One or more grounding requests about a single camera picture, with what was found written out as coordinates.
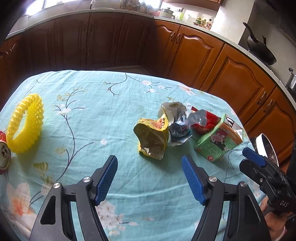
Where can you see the black wok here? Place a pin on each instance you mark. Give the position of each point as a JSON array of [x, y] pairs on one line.
[[263, 49]]

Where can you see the steel cooking pot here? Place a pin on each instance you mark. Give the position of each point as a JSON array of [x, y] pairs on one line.
[[292, 81]]

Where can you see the white kitchen countertop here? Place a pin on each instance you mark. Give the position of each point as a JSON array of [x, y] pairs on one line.
[[219, 38]]

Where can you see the yellow snack wrapper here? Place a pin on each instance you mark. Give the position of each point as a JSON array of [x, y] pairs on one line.
[[152, 139]]

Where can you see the white rice cooker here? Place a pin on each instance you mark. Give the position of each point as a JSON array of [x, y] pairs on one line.
[[167, 13]]

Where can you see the white bin with black liner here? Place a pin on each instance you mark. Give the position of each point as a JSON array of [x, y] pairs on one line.
[[266, 143]]

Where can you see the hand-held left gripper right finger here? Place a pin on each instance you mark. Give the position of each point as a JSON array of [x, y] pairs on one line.
[[193, 180]]

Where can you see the person's right hand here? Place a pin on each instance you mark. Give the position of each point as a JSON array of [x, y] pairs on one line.
[[277, 228]]

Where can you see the red plastic wrapper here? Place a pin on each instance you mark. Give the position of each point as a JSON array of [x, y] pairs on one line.
[[205, 126]]

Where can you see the wooden base cabinets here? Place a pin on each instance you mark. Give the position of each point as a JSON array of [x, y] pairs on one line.
[[196, 58]]

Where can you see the green drink carton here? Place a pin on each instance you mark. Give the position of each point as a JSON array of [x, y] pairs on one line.
[[215, 143]]

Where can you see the teal floral tablecloth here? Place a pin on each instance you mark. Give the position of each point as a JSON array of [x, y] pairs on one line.
[[104, 115]]

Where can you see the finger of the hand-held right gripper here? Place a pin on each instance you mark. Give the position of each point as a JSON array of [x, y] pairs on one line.
[[253, 155], [252, 170]]

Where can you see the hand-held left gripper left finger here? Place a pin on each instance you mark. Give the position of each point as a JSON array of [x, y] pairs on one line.
[[106, 180]]

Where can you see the crumpled silver blue wrapper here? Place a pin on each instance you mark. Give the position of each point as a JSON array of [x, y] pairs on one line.
[[179, 129]]

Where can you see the red drink can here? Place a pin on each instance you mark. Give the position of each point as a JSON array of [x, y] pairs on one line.
[[4, 153]]

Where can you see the group of condiment bottles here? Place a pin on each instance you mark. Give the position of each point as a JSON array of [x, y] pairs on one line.
[[203, 22]]

